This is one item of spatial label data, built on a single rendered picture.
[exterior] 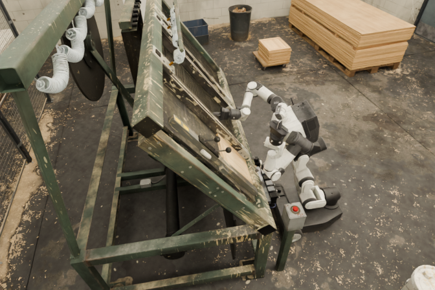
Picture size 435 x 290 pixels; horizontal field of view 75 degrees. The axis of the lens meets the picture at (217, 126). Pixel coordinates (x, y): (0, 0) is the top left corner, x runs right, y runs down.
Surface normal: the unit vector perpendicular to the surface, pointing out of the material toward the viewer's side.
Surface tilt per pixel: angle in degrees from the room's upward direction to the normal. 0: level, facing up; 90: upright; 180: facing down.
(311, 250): 0
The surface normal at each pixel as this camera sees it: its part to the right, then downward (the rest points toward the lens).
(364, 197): -0.03, -0.76
